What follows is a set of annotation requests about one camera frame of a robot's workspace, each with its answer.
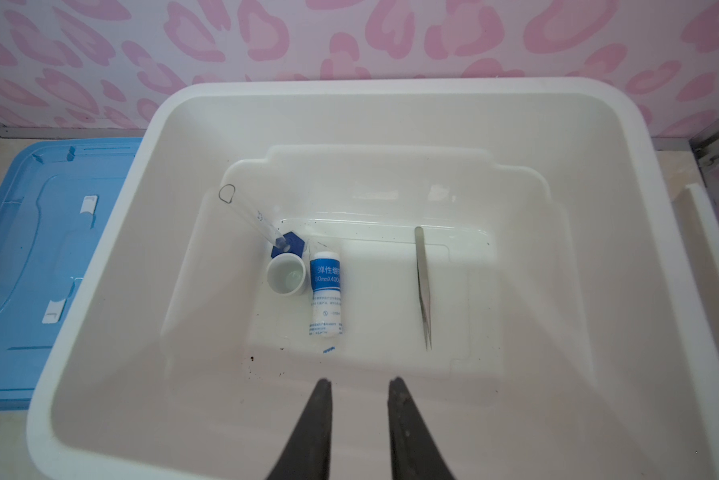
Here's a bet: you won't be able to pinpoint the small white blue-label bottle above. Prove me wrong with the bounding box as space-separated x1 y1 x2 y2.
309 251 343 338

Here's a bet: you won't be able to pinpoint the metal tweezers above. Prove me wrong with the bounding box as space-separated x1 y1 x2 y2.
413 226 431 350

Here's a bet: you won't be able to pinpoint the blue hexagonal cap needle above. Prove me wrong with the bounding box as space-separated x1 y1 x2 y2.
218 183 306 258

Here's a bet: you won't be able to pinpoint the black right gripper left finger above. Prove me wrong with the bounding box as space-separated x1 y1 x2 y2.
268 378 333 480

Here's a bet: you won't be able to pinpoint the small white round cup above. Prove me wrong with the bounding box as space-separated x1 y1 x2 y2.
267 253 308 296

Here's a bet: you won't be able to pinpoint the blue plastic bin lid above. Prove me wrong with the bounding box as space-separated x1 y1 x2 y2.
0 138 141 411

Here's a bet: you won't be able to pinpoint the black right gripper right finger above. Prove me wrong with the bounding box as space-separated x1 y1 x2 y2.
387 377 455 479

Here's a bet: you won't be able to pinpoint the white plastic storage bin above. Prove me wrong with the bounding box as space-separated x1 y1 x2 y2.
27 78 719 479

